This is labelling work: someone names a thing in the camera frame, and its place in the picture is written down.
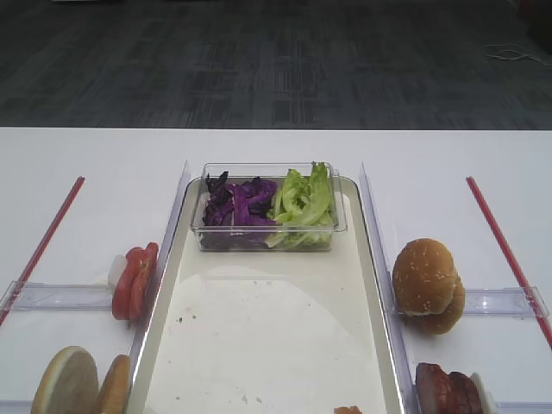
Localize bun bottom slice large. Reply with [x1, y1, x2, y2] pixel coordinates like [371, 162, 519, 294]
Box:
[30, 346, 99, 414]

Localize green lettuce leaves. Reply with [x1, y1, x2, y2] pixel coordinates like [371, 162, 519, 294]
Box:
[266, 162, 334, 250]

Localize rear tomato slice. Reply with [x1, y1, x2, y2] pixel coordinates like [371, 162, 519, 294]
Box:
[129, 242, 159, 320]

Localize tomato slice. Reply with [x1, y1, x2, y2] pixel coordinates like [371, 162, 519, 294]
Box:
[129, 242, 159, 320]
[111, 248, 145, 320]

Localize white tomato holder block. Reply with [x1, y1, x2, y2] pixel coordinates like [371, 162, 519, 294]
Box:
[107, 254, 128, 291]

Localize front tomato slice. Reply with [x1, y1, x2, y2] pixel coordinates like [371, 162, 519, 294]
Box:
[111, 248, 145, 320]

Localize front meat patty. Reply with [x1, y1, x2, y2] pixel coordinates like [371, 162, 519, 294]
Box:
[416, 362, 454, 414]

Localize meat patty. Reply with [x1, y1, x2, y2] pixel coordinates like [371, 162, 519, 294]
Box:
[416, 362, 454, 414]
[448, 372, 483, 414]

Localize rear meat patty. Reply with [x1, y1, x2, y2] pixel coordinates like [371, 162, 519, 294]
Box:
[448, 372, 483, 414]

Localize white meat holder block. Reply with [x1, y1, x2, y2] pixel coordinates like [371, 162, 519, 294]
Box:
[470, 373, 498, 414]

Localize purple cabbage leaves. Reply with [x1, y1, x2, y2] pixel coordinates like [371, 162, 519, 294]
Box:
[203, 171, 278, 226]

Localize clear plastic salad container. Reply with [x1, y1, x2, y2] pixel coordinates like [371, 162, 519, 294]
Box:
[191, 161, 348, 252]

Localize left clear acrylic divider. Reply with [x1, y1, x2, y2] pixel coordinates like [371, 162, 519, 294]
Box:
[124, 160, 191, 413]

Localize clear acrylic divider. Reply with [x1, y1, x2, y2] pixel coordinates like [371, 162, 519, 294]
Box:
[359, 163, 420, 413]
[124, 160, 191, 413]

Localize right clear acrylic divider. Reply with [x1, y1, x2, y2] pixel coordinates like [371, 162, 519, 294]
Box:
[359, 163, 420, 413]

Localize white rectangular tray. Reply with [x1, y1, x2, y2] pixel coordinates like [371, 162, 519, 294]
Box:
[128, 179, 403, 413]

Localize sesame bun top upper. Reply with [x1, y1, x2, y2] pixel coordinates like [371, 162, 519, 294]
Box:
[392, 238, 458, 317]

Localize sesame bun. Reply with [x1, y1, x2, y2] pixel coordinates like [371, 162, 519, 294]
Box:
[403, 273, 466, 335]
[392, 238, 458, 317]

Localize sesame bun top lower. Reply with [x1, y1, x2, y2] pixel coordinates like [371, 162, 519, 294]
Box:
[403, 273, 466, 335]

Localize orange food crumb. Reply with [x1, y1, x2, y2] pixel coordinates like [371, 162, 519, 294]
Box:
[334, 405, 362, 414]

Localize left red strip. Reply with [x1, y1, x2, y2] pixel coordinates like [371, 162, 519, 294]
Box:
[0, 176, 85, 325]

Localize red strip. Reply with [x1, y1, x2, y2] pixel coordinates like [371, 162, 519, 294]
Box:
[0, 176, 85, 325]
[466, 176, 551, 346]

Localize bun bottom slice small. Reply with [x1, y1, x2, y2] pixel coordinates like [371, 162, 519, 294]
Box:
[91, 354, 130, 414]

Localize right red strip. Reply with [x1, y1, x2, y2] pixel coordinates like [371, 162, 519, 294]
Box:
[466, 176, 551, 346]

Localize right upper clear bracket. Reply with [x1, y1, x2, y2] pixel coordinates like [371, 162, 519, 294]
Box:
[387, 285, 550, 320]

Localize clear bracket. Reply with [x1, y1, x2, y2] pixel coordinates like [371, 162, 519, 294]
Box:
[1, 281, 112, 311]
[387, 285, 550, 320]

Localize left upper clear bracket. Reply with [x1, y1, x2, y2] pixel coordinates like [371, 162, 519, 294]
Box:
[1, 281, 112, 311]

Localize white cable on floor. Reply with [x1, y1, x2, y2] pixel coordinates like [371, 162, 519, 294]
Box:
[482, 42, 552, 66]

